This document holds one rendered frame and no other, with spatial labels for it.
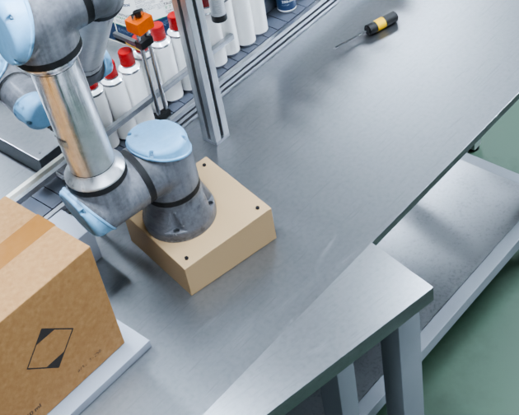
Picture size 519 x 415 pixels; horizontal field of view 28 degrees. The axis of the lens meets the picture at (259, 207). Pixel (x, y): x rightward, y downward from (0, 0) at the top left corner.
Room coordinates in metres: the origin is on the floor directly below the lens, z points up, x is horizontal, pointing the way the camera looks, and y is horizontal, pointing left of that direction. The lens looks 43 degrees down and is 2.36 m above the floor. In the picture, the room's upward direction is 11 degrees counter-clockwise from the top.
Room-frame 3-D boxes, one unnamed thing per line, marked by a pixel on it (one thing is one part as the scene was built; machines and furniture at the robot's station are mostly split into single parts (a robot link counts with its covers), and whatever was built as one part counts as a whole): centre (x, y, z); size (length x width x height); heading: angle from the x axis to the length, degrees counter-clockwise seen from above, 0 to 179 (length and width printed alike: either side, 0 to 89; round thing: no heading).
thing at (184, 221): (1.55, 0.16, 0.97); 0.15 x 0.15 x 0.10
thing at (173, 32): (2.03, 0.11, 0.98); 0.05 x 0.05 x 0.20
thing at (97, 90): (1.86, 0.31, 0.98); 0.05 x 0.05 x 0.20
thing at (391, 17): (2.17, -0.35, 0.84); 0.20 x 0.03 x 0.03; 117
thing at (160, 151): (1.54, 0.17, 1.08); 0.13 x 0.12 x 0.14; 122
